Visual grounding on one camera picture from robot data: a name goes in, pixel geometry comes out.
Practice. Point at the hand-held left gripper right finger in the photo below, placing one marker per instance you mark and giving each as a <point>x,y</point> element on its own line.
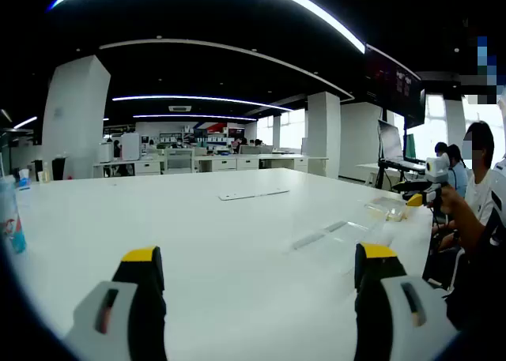
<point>391,317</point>

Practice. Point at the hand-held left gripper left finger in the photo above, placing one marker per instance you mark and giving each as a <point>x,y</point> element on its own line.
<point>118,321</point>

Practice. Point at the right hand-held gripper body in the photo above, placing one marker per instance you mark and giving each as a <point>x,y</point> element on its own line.
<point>438,167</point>

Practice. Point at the clear plastic storage box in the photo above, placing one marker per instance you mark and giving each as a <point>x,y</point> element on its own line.
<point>385,210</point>

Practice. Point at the person's right hand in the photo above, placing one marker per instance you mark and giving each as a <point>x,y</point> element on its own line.
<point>450,203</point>

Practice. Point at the black tripod stand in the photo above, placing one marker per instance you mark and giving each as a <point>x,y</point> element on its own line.
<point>385,175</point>

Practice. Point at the open laptop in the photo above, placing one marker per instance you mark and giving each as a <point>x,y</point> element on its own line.
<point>391,144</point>

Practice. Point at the white chest device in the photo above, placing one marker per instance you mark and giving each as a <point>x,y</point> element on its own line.
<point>499,203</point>

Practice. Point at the clear acrylic stand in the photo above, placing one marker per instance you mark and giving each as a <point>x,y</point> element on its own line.
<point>336,234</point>

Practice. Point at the hanging dark screen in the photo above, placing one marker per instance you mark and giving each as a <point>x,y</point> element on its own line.
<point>395,88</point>

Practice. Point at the printed drink cup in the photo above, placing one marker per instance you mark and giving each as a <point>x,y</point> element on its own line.
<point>11,219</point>

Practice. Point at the flat white plate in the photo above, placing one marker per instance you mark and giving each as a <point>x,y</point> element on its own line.
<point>253,194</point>

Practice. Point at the black bin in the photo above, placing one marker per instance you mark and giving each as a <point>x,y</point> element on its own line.
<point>58,169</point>

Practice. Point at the pale bottle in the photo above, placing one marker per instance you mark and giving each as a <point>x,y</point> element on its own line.
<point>46,173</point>

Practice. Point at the small white appliance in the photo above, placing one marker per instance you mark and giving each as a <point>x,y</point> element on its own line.
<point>105,152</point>

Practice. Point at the white office chair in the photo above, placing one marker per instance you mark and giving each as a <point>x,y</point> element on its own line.
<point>179,161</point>

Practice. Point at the tall white appliance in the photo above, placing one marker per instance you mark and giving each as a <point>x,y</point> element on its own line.
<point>130,147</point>

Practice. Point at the row of white desks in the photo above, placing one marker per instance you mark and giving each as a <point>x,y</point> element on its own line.
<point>221,164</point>

